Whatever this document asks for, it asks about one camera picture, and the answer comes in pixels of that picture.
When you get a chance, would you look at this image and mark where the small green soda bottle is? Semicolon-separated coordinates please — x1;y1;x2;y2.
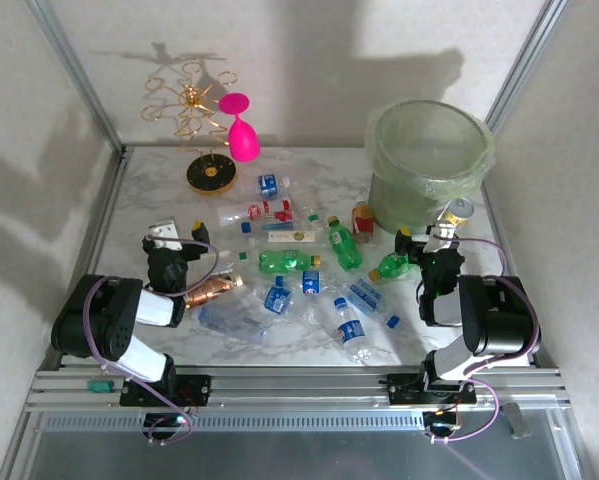
368;252;423;282
327;215;364;272

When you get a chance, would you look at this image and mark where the brown coffee carton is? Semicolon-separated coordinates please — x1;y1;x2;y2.
183;273;245;311

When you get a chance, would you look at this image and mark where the small red yellow label bottle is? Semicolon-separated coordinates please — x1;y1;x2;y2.
351;200;376;245

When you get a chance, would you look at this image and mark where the red label red cap bottle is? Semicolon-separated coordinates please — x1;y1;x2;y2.
216;198;294;227

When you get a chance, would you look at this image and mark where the long blue label water bottle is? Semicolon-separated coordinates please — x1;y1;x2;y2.
341;277;401;330

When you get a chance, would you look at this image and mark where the bluish clear water bottle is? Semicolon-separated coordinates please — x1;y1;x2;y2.
193;304;269;345

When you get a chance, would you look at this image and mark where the red flower label bottle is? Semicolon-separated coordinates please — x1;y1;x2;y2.
240;210;298;235

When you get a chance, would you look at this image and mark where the blue label white cap bottle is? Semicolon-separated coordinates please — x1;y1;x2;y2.
255;172;295;198

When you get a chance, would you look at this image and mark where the large green soda bottle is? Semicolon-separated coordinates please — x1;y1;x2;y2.
257;249;323;276

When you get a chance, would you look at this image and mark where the square white label tea bottle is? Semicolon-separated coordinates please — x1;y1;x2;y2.
248;227;328;247

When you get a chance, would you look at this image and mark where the blue label clear bottle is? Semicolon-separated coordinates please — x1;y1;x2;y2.
301;269;326;321

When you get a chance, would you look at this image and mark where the grey mesh bin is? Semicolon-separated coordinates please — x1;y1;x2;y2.
366;99;495;235

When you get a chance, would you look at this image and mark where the green plastic bin liner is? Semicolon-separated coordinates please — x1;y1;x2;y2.
365;98;496;221

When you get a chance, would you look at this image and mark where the gold drink can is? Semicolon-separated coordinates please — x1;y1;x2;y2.
441;197;476;229

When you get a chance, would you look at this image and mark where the pink wine glass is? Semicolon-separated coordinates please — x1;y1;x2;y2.
217;92;262;163

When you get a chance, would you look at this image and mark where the small black circuit board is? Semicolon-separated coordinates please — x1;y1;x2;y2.
422;409;461;437
142;412;196;441

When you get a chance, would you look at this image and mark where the grey metal latch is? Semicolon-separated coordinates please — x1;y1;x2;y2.
501;403;530;440

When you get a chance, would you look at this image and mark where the slotted metal cover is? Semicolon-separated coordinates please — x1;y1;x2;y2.
41;412;428;434

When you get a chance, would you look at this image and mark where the grey metal shelf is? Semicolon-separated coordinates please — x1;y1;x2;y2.
1;429;580;480

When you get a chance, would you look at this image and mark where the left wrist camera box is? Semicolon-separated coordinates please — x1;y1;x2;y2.
147;216;184;251

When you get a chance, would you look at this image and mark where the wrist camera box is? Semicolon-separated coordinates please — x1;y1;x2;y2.
147;216;184;251
427;219;458;257

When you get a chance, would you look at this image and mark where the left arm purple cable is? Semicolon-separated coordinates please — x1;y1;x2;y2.
82;234;221;446

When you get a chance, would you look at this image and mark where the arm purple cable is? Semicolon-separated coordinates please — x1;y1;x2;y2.
82;234;221;446
418;238;540;444

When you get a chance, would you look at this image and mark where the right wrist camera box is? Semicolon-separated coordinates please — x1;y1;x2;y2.
427;219;458;257

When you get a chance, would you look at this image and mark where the gold wire glass rack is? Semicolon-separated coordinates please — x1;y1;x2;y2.
139;59;240;197

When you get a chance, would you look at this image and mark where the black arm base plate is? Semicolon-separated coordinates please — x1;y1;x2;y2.
386;372;479;407
120;374;213;407

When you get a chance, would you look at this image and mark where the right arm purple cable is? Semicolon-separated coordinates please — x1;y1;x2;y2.
418;238;540;444

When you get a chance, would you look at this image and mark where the aluminium front rail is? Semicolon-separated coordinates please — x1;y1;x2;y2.
22;363;574;415

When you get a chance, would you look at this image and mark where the aluminium frame post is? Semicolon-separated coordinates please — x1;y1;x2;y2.
26;0;128;157
482;0;569;127

